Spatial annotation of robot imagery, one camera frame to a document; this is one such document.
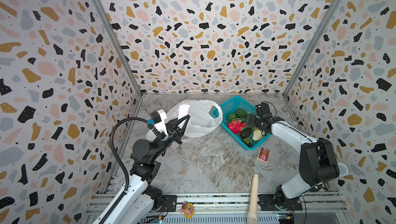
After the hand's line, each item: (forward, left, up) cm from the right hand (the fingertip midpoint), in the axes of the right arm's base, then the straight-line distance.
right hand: (252, 117), depth 93 cm
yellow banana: (+9, -1, -7) cm, 11 cm away
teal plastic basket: (+14, +12, -6) cm, 20 cm away
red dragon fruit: (-5, +10, -3) cm, 12 cm away
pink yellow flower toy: (-46, +35, -8) cm, 59 cm away
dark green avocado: (+8, +5, -7) cm, 12 cm away
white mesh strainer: (-35, -26, +15) cm, 46 cm away
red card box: (-19, -6, -11) cm, 22 cm away
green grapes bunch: (-13, +4, -6) cm, 14 cm away
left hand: (-21, +34, +29) cm, 50 cm away
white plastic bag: (0, +29, +1) cm, 29 cm away
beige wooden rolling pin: (-48, +6, -8) cm, 49 cm away
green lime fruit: (+6, +12, -8) cm, 15 cm away
